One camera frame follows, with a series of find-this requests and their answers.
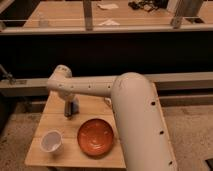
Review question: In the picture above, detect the black cable bundle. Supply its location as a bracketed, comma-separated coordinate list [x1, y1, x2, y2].
[127, 0, 168, 12]

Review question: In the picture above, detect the grey metal post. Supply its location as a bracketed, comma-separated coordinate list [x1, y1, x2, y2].
[83, 0, 93, 31]

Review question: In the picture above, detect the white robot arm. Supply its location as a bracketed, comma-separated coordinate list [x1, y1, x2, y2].
[47, 65, 178, 171]

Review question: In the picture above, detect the blue eraser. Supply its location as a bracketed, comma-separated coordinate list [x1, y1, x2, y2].
[71, 97, 79, 114]

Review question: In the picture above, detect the grey metal bracket right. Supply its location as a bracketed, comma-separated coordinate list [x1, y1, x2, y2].
[170, 0, 204, 29]

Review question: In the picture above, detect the wooden side table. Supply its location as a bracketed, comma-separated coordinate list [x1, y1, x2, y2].
[24, 79, 163, 170]

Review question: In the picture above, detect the white cup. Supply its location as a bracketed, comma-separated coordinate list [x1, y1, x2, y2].
[40, 130, 62, 155]

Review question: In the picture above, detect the white paper sheet far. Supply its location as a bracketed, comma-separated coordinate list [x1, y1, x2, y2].
[97, 4, 119, 10]

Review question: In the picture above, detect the clear plastic cup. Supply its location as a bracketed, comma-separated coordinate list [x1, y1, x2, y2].
[38, 13, 49, 27]

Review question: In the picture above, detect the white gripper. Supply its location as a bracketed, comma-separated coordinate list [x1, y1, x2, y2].
[59, 92, 75, 118]

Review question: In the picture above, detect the orange bowl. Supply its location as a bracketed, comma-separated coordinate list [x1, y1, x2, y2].
[77, 118, 114, 157]

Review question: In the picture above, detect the white folded paper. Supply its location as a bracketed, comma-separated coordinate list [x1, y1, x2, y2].
[98, 19, 120, 26]

